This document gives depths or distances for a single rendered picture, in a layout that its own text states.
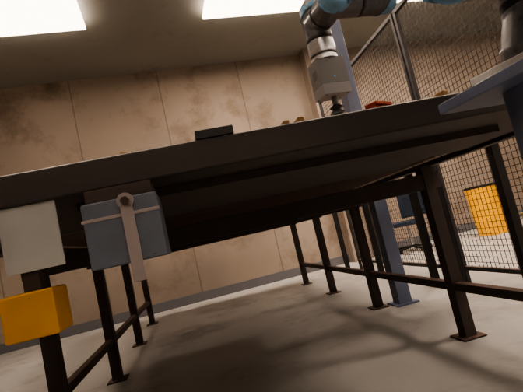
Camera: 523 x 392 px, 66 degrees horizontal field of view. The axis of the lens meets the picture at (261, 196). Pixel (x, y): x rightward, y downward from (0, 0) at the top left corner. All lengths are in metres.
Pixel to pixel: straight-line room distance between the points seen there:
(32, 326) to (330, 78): 0.89
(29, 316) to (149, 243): 0.23
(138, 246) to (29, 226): 0.20
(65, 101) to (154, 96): 1.19
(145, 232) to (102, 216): 0.08
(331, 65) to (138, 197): 0.65
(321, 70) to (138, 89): 5.23
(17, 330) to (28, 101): 5.69
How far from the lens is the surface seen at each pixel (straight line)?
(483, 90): 0.77
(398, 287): 3.10
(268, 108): 6.36
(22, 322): 0.83
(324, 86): 1.14
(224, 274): 5.83
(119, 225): 0.78
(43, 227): 0.84
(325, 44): 1.19
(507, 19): 0.85
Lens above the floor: 0.71
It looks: 5 degrees up
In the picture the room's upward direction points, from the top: 13 degrees counter-clockwise
